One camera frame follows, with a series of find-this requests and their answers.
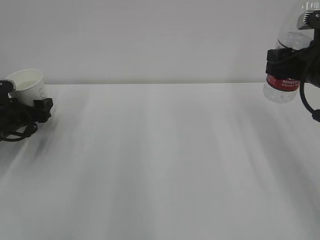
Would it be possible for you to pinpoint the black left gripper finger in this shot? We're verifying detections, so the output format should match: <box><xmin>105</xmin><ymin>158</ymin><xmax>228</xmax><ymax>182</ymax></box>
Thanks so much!
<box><xmin>25</xmin><ymin>98</ymin><xmax>54</xmax><ymax>123</ymax></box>

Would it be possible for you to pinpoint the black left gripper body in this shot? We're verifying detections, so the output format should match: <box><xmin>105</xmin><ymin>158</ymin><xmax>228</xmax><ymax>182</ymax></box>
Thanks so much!
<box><xmin>0</xmin><ymin>98</ymin><xmax>33</xmax><ymax>135</ymax></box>

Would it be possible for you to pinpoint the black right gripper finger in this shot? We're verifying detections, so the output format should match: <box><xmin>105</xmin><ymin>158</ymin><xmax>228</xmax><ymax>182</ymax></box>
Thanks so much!
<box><xmin>265</xmin><ymin>48</ymin><xmax>304</xmax><ymax>81</ymax></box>

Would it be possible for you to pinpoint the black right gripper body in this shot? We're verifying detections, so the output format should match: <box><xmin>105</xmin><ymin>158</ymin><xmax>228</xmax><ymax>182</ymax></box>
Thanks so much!
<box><xmin>300</xmin><ymin>29</ymin><xmax>320</xmax><ymax>88</ymax></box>

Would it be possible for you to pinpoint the clear water bottle red label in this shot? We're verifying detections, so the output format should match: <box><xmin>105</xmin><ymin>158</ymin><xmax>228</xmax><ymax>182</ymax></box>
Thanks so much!
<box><xmin>263</xmin><ymin>0</ymin><xmax>320</xmax><ymax>104</ymax></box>

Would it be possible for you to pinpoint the white paper cup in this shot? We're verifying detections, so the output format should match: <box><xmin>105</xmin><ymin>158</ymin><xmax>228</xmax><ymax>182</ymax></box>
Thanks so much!
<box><xmin>5</xmin><ymin>69</ymin><xmax>48</xmax><ymax>106</ymax></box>

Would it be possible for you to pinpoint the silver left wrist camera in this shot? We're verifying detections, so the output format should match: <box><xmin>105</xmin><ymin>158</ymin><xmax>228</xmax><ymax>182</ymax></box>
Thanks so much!
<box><xmin>0</xmin><ymin>79</ymin><xmax>16</xmax><ymax>94</ymax></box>

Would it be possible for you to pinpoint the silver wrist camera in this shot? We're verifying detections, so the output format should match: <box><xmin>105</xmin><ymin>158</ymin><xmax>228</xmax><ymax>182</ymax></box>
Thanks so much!
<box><xmin>296</xmin><ymin>9</ymin><xmax>320</xmax><ymax>30</ymax></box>
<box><xmin>0</xmin><ymin>79</ymin><xmax>16</xmax><ymax>94</ymax></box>

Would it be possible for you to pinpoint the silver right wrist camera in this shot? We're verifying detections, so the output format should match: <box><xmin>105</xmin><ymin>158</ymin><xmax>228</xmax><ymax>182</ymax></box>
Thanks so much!
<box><xmin>296</xmin><ymin>9</ymin><xmax>320</xmax><ymax>30</ymax></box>

